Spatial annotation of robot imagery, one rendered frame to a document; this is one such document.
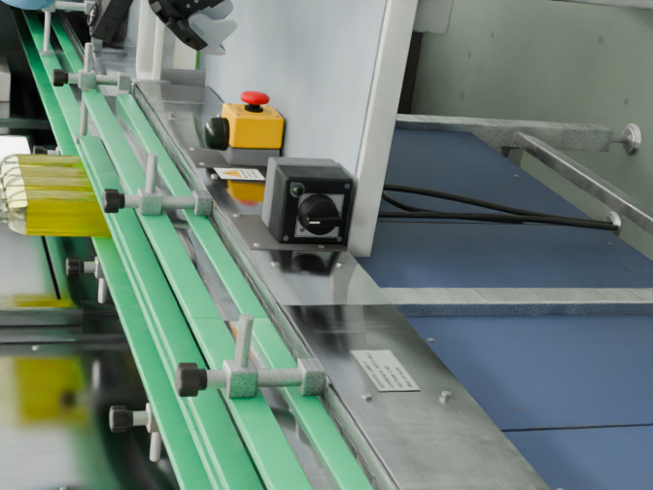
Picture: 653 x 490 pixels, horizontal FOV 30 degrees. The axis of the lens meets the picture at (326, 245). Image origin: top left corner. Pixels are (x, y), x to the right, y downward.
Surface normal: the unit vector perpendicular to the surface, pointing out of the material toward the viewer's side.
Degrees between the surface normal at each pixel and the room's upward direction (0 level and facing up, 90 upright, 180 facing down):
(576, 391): 90
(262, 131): 90
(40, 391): 89
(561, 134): 90
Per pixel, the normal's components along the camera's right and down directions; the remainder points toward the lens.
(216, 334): 0.13, -0.93
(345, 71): -0.95, -0.01
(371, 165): 0.29, 0.44
